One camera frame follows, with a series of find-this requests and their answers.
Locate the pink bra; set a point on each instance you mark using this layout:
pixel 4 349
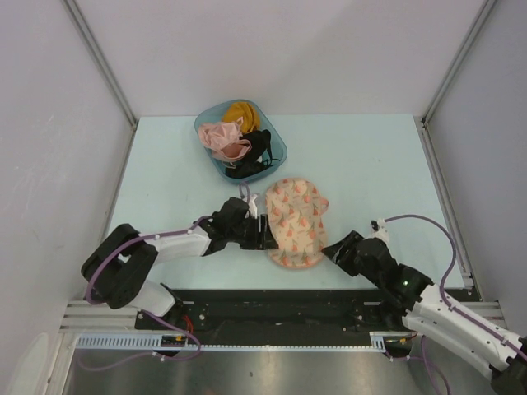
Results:
pixel 224 140

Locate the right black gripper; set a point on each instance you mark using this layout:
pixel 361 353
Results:
pixel 336 252

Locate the left aluminium frame post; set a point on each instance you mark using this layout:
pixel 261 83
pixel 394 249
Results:
pixel 96 53

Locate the floral mesh laundry bag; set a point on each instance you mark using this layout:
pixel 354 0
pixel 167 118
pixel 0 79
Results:
pixel 295 210

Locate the aluminium frame post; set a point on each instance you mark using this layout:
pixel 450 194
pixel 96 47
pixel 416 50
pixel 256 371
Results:
pixel 475 29
pixel 96 53

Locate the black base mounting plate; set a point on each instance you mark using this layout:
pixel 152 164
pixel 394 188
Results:
pixel 259 314

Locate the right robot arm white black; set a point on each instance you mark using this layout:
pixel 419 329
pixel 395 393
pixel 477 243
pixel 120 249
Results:
pixel 495 352

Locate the black bra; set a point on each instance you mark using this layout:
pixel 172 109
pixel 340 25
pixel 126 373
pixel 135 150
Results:
pixel 258 161

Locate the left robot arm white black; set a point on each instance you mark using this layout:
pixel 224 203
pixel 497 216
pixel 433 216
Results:
pixel 117 271

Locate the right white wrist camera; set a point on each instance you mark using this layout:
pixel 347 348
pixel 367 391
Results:
pixel 379 230

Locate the grey slotted cable duct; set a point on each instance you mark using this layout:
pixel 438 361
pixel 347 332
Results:
pixel 341 341

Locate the right aluminium frame post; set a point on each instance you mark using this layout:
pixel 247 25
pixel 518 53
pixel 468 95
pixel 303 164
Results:
pixel 475 29

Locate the teal plastic basin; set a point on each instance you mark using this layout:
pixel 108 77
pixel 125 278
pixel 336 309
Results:
pixel 215 114

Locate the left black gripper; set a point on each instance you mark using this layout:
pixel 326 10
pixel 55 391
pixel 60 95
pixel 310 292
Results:
pixel 268 240

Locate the mustard yellow garment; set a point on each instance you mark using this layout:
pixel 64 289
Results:
pixel 244 115

